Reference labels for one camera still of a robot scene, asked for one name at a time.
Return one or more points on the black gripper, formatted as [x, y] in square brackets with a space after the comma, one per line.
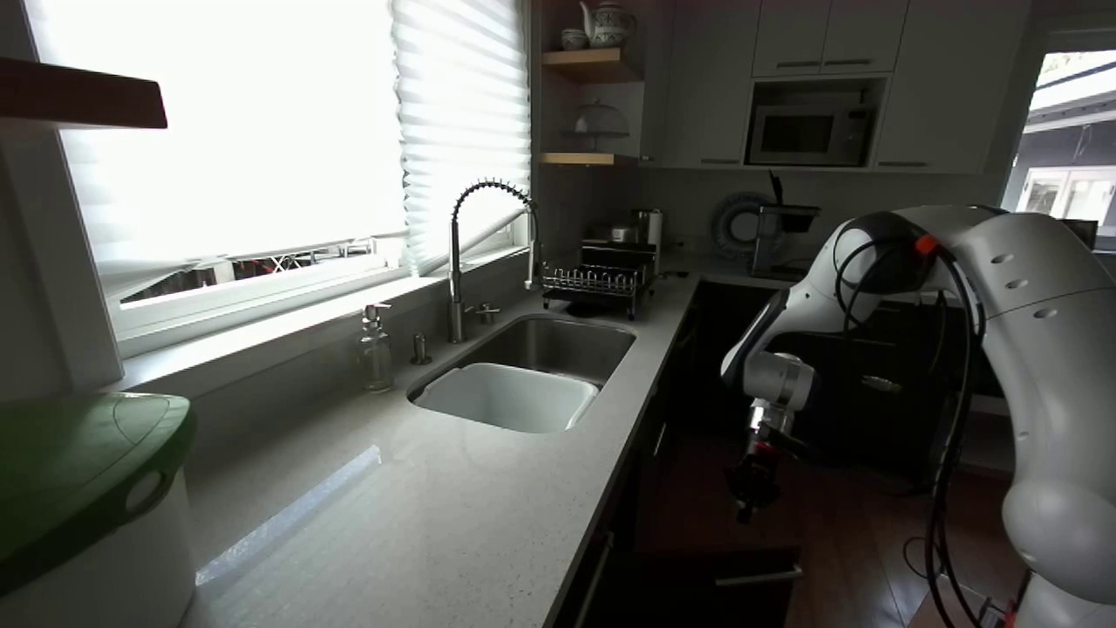
[759, 466]

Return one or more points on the dark grey cupboard door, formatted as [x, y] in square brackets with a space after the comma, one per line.
[743, 605]

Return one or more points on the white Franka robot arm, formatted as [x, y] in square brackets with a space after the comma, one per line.
[1048, 349]

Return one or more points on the dark kitchen base cabinet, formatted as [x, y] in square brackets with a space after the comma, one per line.
[884, 384]

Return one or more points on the stainless steel sink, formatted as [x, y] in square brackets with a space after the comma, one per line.
[561, 345]

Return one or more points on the black countertop appliance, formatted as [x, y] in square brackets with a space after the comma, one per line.
[791, 228]

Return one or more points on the round white plate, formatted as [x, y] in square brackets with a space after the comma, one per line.
[734, 224]

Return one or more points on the built-in microwave oven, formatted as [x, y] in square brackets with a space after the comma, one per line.
[815, 127]

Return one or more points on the chrome spring kitchen faucet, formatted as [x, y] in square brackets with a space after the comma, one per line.
[455, 255]

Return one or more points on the glass dome dish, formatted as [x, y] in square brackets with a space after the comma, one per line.
[602, 124]

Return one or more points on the clear soap dispenser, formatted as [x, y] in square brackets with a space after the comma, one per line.
[376, 345]

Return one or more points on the white pleated window blind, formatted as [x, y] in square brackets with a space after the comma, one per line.
[459, 127]

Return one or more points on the white teapot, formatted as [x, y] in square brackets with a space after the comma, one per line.
[605, 21]

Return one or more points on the white container with green lid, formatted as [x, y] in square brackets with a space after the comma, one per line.
[81, 510]

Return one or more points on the wooden wall shelf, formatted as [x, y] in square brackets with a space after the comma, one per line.
[81, 100]
[582, 61]
[577, 159]

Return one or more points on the white wall cabinets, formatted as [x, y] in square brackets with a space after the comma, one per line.
[837, 37]

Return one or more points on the white window frame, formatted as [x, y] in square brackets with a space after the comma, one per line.
[267, 284]

